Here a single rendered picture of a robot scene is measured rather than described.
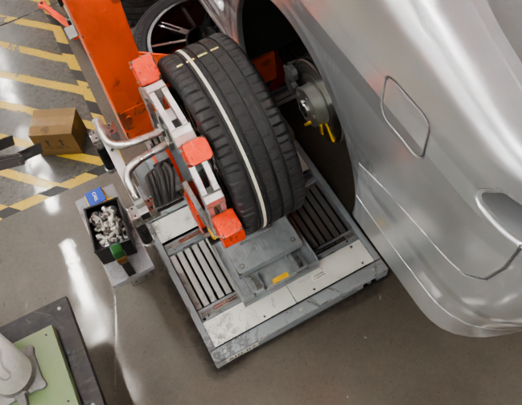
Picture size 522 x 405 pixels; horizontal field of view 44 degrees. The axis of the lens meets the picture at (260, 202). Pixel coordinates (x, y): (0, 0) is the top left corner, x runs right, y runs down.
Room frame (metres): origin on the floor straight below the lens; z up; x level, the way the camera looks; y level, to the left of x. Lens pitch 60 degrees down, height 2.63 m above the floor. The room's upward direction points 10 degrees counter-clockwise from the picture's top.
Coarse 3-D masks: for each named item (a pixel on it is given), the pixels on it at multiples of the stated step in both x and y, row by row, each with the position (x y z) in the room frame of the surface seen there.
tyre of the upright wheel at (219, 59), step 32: (160, 64) 1.46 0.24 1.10; (224, 64) 1.34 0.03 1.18; (192, 96) 1.24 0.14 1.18; (224, 96) 1.22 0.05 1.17; (256, 96) 1.22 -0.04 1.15; (224, 128) 1.14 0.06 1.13; (256, 128) 1.14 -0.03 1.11; (224, 160) 1.06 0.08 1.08; (256, 160) 1.06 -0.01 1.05; (288, 160) 1.07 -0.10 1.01; (256, 192) 1.01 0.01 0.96; (288, 192) 1.02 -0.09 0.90; (256, 224) 0.98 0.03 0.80
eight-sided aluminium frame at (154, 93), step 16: (160, 80) 1.37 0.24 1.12; (144, 96) 1.44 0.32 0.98; (160, 96) 1.33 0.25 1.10; (160, 112) 1.25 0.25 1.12; (176, 112) 1.23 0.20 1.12; (176, 128) 1.18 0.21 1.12; (176, 144) 1.13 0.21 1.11; (192, 176) 1.06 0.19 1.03; (208, 176) 1.06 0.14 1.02; (192, 192) 1.26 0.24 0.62; (208, 192) 1.02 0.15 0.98; (208, 208) 0.99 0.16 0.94; (224, 208) 1.01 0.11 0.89; (208, 224) 1.06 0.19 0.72
